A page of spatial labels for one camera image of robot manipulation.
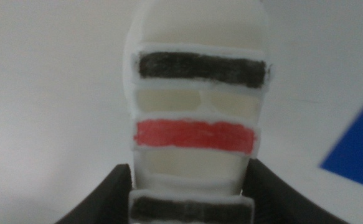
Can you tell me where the blue rectangular mat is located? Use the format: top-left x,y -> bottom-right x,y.
319,82 -> 363,192

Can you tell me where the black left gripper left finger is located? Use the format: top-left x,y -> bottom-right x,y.
54,163 -> 134,224

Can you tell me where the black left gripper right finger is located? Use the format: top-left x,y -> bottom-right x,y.
242,158 -> 351,224

